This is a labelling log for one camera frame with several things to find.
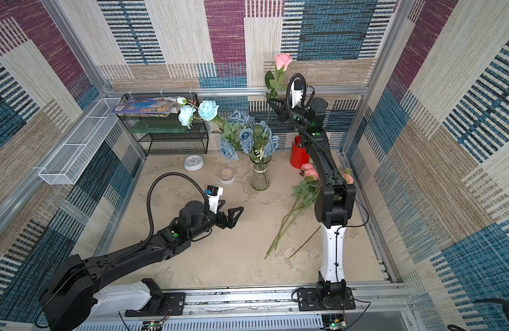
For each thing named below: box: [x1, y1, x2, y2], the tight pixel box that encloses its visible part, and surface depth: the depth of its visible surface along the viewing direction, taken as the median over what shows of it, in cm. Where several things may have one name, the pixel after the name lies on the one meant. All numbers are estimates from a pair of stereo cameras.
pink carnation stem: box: [263, 162, 321, 260], surface depth 101 cm
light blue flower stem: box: [176, 96, 220, 129], surface depth 70 cm
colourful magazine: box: [111, 96, 180, 115], surface depth 83 cm
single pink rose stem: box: [264, 53, 293, 125], surface depth 74 cm
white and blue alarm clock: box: [183, 154, 205, 172], surface depth 114 cm
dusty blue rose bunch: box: [211, 110, 280, 163], surface depth 80 cm
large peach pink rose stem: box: [263, 163, 321, 260], surface depth 101 cm
